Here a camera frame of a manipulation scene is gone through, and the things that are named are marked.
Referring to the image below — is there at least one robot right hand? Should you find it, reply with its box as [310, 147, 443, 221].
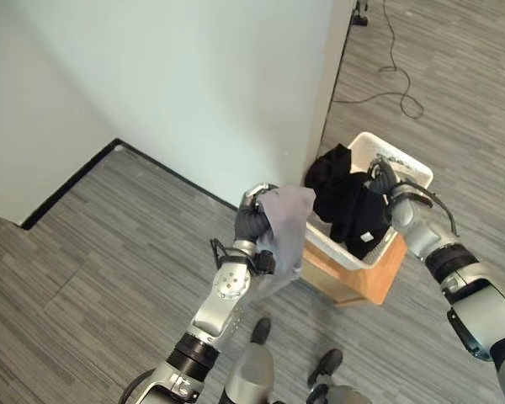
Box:
[364, 153, 401, 203]

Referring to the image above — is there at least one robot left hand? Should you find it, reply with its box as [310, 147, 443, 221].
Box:
[234, 183, 281, 245]

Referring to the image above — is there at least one grey cloth garment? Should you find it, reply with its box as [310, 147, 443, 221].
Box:
[240, 185, 317, 313]

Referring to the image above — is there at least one black cloth garment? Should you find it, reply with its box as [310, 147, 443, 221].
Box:
[305, 143, 393, 260]

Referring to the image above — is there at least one white laundry basket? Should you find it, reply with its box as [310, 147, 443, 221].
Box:
[303, 131, 434, 271]

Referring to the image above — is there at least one wooden box stand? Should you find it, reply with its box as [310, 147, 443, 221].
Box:
[300, 231, 408, 307]

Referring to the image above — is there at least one black tripod foot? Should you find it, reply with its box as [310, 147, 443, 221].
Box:
[351, 0, 370, 27]

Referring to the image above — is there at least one black floor cable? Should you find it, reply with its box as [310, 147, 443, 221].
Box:
[332, 0, 425, 119]

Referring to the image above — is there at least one black wall baseboard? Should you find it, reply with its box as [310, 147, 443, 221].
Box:
[20, 137, 239, 231]

